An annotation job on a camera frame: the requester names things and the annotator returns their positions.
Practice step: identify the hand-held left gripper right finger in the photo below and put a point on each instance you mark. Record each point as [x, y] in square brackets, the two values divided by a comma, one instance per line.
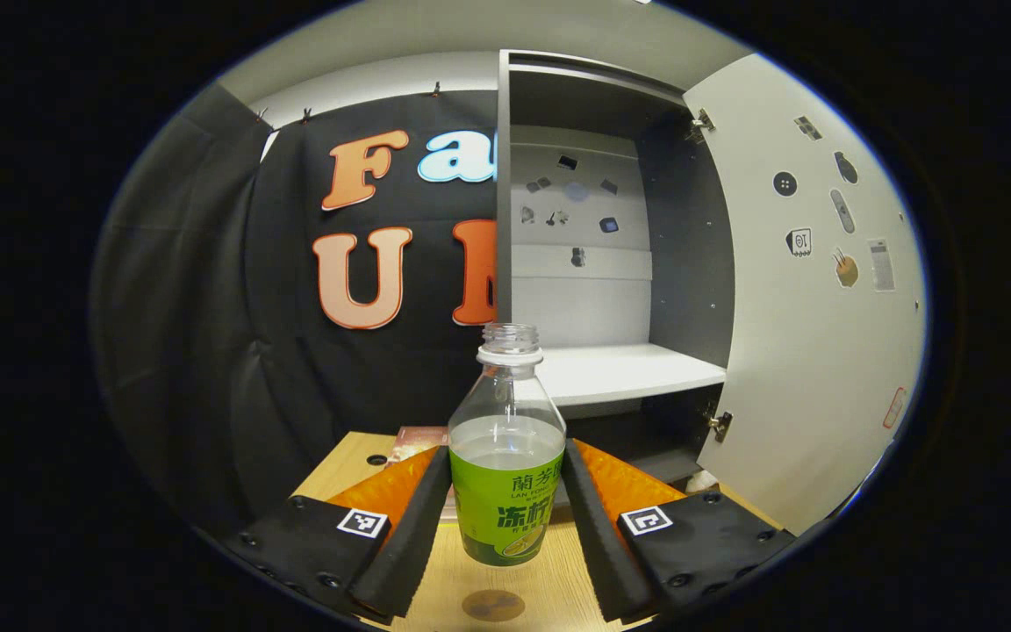
[598, 553]

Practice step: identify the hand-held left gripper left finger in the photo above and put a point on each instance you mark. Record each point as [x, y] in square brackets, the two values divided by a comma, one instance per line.
[409, 544]

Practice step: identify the clear bottle with green label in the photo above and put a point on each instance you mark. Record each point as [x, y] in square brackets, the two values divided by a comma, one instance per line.
[505, 518]

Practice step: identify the beige cabinet door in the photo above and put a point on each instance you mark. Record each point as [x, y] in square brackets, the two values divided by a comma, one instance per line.
[786, 369]

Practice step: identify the metal door hinge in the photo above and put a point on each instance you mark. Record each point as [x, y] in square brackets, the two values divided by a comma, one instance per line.
[703, 123]
[720, 426]

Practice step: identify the white cabinet shelf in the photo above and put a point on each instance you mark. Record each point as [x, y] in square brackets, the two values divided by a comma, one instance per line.
[620, 373]

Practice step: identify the white crumpled paper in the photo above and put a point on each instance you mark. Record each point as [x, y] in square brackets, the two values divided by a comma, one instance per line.
[702, 481]

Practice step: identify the black backdrop cloth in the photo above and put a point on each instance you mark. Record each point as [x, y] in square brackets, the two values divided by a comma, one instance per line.
[207, 307]

